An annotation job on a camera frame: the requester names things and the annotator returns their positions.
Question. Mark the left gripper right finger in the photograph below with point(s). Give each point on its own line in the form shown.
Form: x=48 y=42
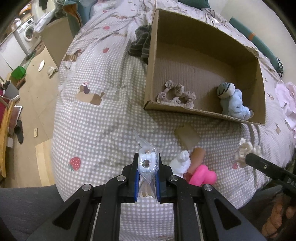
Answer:
x=164 y=192

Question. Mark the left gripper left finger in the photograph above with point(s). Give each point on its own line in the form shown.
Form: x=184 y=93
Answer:
x=129 y=191

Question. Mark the white cloth toy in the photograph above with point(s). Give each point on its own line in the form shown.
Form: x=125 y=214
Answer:
x=180 y=164

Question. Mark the cream ruffled scrunchie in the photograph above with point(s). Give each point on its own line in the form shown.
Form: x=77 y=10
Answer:
x=244 y=149

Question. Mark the clear plastic packet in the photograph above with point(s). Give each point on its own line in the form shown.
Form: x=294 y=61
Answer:
x=147 y=167

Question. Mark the pink rubber duck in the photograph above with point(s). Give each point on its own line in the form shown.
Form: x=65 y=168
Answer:
x=203 y=176

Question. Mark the orange tan cylinder toy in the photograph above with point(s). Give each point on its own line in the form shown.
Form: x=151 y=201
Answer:
x=196 y=158

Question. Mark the light blue plush toy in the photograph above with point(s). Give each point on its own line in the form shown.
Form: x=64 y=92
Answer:
x=231 y=102

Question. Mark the beige lace scrunchie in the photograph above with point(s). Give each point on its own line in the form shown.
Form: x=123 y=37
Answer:
x=174 y=94

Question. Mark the person's right hand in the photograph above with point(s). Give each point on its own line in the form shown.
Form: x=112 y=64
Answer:
x=281 y=209

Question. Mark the pink white garment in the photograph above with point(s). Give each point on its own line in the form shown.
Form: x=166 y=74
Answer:
x=285 y=93

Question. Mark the teal bolster cushion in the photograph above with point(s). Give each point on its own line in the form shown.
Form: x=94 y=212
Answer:
x=275 y=61

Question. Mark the open cardboard box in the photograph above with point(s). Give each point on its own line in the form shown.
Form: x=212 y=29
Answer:
x=200 y=57

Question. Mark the black slipper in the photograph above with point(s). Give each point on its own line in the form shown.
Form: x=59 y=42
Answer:
x=19 y=131

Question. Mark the dark striped cloth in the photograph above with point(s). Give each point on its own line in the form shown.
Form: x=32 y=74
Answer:
x=140 y=47

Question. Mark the wooden chair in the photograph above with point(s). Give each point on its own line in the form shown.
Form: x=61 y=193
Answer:
x=10 y=113

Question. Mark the green dustpan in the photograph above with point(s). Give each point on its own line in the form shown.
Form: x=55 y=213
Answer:
x=21 y=71

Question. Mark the tall cardboard box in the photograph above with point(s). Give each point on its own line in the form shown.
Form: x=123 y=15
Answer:
x=57 y=38

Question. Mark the dark green pillow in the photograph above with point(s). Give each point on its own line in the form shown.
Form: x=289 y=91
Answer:
x=199 y=4

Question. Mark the pile of bedding clothes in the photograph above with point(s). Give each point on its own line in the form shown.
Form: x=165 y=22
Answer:
x=78 y=13

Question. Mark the white washing machine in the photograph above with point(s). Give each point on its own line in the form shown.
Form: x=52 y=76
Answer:
x=26 y=37

